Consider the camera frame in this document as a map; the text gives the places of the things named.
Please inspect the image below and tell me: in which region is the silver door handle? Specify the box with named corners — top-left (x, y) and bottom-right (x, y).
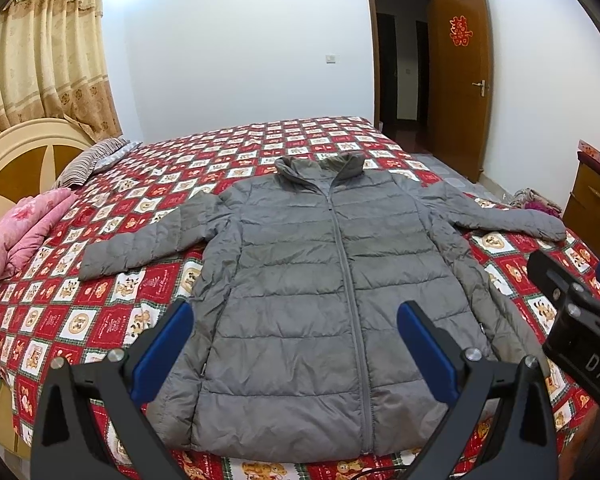
top-left (472, 79), bottom-right (486, 98)

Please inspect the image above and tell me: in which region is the cream wooden headboard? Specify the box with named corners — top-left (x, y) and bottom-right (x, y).
top-left (0, 118), bottom-right (94, 219)

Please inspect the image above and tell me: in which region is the grey puffer jacket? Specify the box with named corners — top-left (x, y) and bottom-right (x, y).
top-left (80, 153), bottom-right (566, 463)

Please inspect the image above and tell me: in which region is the red door decoration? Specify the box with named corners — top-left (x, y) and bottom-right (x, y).
top-left (449, 15), bottom-right (474, 48)

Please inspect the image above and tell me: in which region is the dark door frame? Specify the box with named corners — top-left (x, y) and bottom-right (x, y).
top-left (365, 0), bottom-right (438, 131)

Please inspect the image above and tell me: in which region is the brown wooden door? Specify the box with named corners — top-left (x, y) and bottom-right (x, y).
top-left (427, 0), bottom-right (493, 182)

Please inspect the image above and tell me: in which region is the striped pillow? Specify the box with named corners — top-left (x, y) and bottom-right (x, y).
top-left (54, 138), bottom-right (142, 188)

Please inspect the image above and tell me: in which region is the beige patterned curtain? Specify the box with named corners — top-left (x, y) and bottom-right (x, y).
top-left (0, 0), bottom-right (121, 142)

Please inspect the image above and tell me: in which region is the brown wooden cabinet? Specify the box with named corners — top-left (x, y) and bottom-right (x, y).
top-left (562, 152), bottom-right (600, 258)

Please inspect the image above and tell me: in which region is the clothes pile on floor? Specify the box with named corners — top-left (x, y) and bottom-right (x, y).
top-left (509, 188), bottom-right (562, 218)

